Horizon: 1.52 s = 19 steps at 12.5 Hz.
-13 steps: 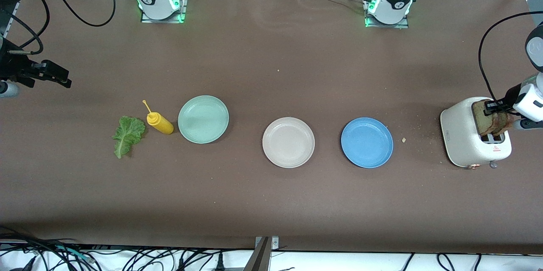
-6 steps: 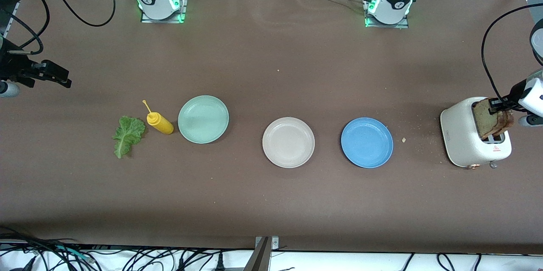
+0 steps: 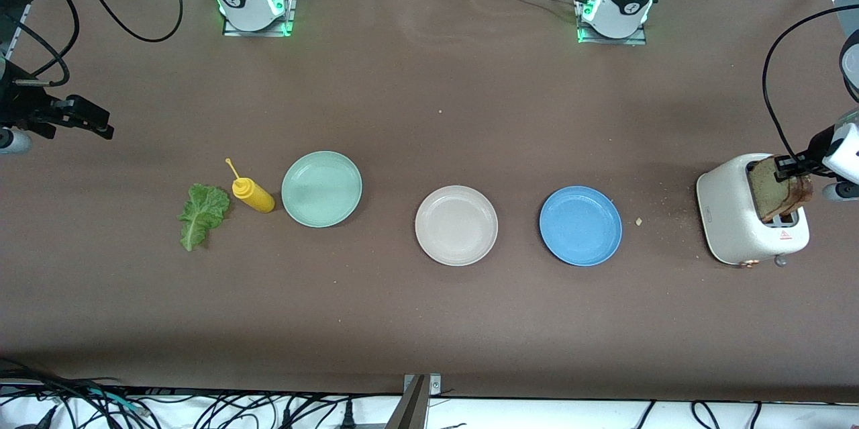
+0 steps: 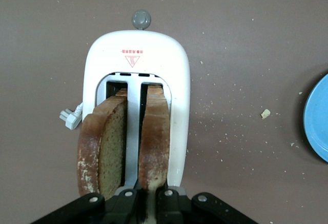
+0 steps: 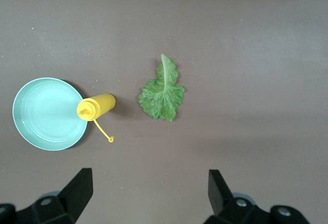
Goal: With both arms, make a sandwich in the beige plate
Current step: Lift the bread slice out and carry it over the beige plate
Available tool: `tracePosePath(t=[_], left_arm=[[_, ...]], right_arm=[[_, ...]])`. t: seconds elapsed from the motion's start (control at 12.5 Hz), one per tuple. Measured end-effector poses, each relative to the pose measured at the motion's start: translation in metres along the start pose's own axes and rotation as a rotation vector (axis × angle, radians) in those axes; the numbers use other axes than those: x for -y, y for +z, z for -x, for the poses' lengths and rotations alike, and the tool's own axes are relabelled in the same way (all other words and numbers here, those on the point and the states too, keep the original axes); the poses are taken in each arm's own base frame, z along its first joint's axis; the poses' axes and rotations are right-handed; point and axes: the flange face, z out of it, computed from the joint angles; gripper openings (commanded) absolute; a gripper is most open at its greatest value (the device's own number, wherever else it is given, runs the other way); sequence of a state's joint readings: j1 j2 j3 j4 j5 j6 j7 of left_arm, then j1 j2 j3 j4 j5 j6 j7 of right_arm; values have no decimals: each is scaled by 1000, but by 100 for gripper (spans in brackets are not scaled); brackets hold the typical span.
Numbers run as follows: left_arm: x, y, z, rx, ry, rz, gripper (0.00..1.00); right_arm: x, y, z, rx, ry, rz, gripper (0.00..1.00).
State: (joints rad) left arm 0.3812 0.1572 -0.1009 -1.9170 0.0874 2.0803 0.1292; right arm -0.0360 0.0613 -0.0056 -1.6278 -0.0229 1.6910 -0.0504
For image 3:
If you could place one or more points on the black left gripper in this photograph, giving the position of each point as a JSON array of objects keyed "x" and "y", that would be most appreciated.
[{"x": 817, "y": 145}]

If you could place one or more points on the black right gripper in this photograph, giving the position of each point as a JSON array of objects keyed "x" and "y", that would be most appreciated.
[{"x": 21, "y": 105}]

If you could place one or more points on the brown bread slice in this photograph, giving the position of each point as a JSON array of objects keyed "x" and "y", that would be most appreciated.
[
  {"x": 764, "y": 194},
  {"x": 804, "y": 193}
]

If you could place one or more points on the yellow mustard squeeze bottle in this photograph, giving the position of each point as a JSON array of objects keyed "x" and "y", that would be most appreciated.
[{"x": 255, "y": 195}]

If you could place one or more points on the blue plate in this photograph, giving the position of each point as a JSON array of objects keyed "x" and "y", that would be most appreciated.
[{"x": 580, "y": 225}]

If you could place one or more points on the pale green plate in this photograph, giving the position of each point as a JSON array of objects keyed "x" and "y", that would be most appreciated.
[{"x": 322, "y": 188}]

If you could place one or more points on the beige plate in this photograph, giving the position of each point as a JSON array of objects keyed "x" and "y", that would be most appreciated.
[{"x": 456, "y": 225}]

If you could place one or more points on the white toaster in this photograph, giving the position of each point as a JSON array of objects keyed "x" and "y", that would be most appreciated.
[{"x": 728, "y": 214}]

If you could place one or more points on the green lettuce leaf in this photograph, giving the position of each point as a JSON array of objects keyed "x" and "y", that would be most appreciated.
[{"x": 200, "y": 214}]

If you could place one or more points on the black power plug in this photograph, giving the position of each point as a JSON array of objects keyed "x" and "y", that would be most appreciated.
[{"x": 347, "y": 415}]

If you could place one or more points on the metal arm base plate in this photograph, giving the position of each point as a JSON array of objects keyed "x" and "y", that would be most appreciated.
[
  {"x": 255, "y": 33},
  {"x": 611, "y": 41}
]

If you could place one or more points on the metal table edge bracket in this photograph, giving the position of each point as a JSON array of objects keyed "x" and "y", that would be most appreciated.
[{"x": 409, "y": 409}]

